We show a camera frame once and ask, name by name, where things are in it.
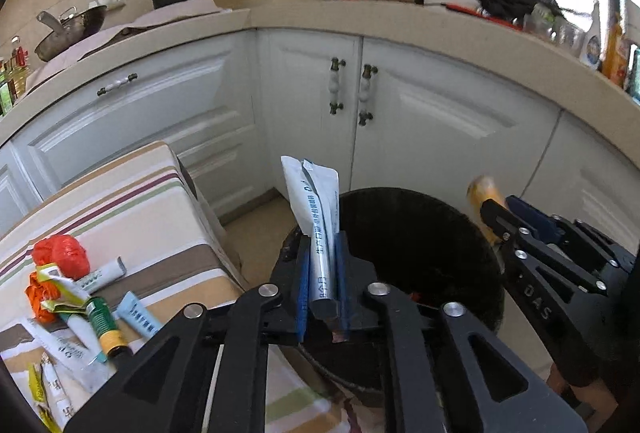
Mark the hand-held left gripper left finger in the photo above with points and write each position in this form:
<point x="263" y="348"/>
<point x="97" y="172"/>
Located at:
<point x="302" y="293"/>

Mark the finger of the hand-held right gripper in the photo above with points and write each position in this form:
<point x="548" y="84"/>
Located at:
<point x="532" y="215"/>
<point x="515" y="245"/>

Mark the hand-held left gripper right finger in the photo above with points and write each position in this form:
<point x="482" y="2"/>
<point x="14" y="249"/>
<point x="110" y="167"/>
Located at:
<point x="343" y="285"/>

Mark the yellow wrapper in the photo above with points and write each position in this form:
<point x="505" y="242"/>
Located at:
<point x="484" y="190"/>

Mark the silver white tube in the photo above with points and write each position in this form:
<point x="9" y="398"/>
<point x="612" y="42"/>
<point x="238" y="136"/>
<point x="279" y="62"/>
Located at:
<point x="312" y="213"/>

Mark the black trash bin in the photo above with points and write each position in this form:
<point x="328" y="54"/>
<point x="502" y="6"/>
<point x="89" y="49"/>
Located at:
<point x="425" y="243"/>

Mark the white tube with green print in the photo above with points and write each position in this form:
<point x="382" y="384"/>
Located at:
<point x="102" y="275"/>

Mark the white kitchen cabinet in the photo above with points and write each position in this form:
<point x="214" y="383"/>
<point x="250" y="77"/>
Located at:
<point x="430" y="113"/>

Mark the light blue tube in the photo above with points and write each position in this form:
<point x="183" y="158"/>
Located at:
<point x="140" y="317"/>

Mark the white detergent bottle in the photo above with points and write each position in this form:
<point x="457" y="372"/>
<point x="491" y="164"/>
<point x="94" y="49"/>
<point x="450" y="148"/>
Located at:
<point x="591" y="43"/>

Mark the glass jar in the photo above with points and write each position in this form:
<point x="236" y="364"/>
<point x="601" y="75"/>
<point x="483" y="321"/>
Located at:
<point x="539" y="20"/>
<point x="567" y="35"/>

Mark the orange bottle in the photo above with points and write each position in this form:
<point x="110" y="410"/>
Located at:
<point x="614" y="50"/>

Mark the striped tablecloth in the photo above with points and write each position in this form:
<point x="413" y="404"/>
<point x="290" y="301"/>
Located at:
<point x="125" y="213"/>

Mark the green tube with yellow band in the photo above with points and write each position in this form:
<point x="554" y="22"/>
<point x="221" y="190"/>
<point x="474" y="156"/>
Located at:
<point x="102" y="322"/>

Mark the yellow-green packet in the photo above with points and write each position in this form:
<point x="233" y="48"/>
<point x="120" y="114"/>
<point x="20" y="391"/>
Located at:
<point x="62" y="285"/>

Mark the large white sachet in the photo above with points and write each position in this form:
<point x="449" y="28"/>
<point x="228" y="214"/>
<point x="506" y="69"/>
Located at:
<point x="65" y="349"/>

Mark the red plastic bag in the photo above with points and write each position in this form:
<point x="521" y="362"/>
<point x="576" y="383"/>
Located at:
<point x="60" y="255"/>

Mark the white stick sachet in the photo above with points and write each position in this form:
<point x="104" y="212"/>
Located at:
<point x="57" y="393"/>

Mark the orange crumpled wrapper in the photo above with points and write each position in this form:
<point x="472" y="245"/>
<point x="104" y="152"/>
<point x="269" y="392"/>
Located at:
<point x="36" y="300"/>

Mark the yellow stick packet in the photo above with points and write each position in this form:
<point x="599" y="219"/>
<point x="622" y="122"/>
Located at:
<point x="36" y="388"/>

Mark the pale cloth over stove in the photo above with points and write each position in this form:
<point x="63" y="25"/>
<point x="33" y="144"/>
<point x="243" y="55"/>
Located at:
<point x="165" y="16"/>

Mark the metal wok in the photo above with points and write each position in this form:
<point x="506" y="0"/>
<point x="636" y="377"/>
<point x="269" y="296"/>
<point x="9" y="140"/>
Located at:
<point x="72" y="35"/>

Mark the group of condiment bottles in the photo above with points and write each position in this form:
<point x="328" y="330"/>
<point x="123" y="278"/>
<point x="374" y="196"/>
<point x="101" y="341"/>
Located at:
<point x="12" y="78"/>

